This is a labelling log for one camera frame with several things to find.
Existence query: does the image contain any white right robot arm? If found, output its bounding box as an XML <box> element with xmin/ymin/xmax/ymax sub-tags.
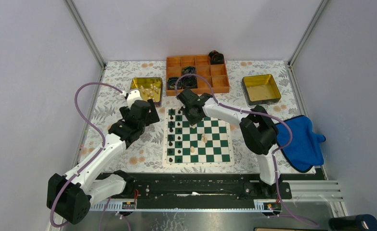
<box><xmin>177</xmin><ymin>89</ymin><xmax>280</xmax><ymax>198</ymax></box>

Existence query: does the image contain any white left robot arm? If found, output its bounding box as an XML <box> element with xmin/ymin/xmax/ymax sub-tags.
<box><xmin>46</xmin><ymin>100</ymin><xmax>159</xmax><ymax>224</ymax></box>

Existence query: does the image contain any cream chess piece lying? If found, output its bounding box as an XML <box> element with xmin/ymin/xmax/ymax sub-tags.
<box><xmin>201</xmin><ymin>134</ymin><xmax>208</xmax><ymax>143</ymax></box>

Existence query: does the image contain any green white chess board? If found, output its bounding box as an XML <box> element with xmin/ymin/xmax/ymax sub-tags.
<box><xmin>162</xmin><ymin>107</ymin><xmax>234</xmax><ymax>167</ymax></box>

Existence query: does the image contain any left gold tin box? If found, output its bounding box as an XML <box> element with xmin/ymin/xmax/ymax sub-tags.
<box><xmin>130</xmin><ymin>77</ymin><xmax>163</xmax><ymax>107</ymax></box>

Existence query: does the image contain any gold tin box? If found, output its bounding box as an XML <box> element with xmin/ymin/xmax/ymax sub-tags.
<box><xmin>241</xmin><ymin>74</ymin><xmax>281</xmax><ymax>106</ymax></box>
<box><xmin>130</xmin><ymin>77</ymin><xmax>163</xmax><ymax>107</ymax></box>

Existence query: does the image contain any rolled dark tie middle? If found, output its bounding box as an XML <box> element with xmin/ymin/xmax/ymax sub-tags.
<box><xmin>181</xmin><ymin>66</ymin><xmax>197</xmax><ymax>89</ymax></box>

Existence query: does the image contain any rolled dark tie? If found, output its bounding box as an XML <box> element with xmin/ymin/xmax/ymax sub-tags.
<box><xmin>181</xmin><ymin>66</ymin><xmax>197</xmax><ymax>89</ymax></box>
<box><xmin>167</xmin><ymin>77</ymin><xmax>182</xmax><ymax>90</ymax></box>
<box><xmin>208</xmin><ymin>50</ymin><xmax>224</xmax><ymax>65</ymax></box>

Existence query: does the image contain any rolled dark tie left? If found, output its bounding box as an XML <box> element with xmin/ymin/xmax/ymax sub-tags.
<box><xmin>167</xmin><ymin>77</ymin><xmax>182</xmax><ymax>90</ymax></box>

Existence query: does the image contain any orange wooden compartment tray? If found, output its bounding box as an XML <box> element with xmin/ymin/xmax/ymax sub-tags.
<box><xmin>166</xmin><ymin>54</ymin><xmax>230</xmax><ymax>96</ymax></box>

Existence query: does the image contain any floral table mat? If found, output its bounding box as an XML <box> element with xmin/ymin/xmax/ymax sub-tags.
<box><xmin>78</xmin><ymin>60</ymin><xmax>316</xmax><ymax>175</ymax></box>

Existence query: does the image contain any rolled dark tie top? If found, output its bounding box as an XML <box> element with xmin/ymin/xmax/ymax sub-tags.
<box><xmin>208</xmin><ymin>50</ymin><xmax>224</xmax><ymax>65</ymax></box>

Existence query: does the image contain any right gold tin box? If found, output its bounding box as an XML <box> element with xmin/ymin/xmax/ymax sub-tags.
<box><xmin>241</xmin><ymin>74</ymin><xmax>281</xmax><ymax>106</ymax></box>

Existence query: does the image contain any blue cloth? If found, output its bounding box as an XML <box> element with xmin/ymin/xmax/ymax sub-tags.
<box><xmin>282</xmin><ymin>115</ymin><xmax>326</xmax><ymax>173</ymax></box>

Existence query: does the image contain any dark cylinder bottle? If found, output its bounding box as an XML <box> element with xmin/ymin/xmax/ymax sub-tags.
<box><xmin>328</xmin><ymin>214</ymin><xmax>377</xmax><ymax>231</ymax></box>

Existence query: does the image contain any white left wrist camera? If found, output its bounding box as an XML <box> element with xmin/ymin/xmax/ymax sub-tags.
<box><xmin>126</xmin><ymin>89</ymin><xmax>142</xmax><ymax>108</ymax></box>

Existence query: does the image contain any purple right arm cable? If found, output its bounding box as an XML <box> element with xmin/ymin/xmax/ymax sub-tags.
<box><xmin>175</xmin><ymin>73</ymin><xmax>320</xmax><ymax>230</ymax></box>

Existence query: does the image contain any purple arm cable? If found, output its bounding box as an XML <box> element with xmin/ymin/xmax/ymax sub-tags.
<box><xmin>49</xmin><ymin>82</ymin><xmax>127</xmax><ymax>228</ymax></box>
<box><xmin>175</xmin><ymin>73</ymin><xmax>320</xmax><ymax>230</ymax></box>

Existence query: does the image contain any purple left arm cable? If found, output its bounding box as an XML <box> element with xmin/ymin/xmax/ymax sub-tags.
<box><xmin>49</xmin><ymin>82</ymin><xmax>127</xmax><ymax>228</ymax></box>

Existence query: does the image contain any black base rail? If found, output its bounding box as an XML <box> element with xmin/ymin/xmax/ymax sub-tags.
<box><xmin>112</xmin><ymin>171</ymin><xmax>292</xmax><ymax>209</ymax></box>

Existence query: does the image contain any aluminium frame rail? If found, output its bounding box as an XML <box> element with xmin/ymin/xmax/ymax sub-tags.
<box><xmin>283</xmin><ymin>180</ymin><xmax>344</xmax><ymax>203</ymax></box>

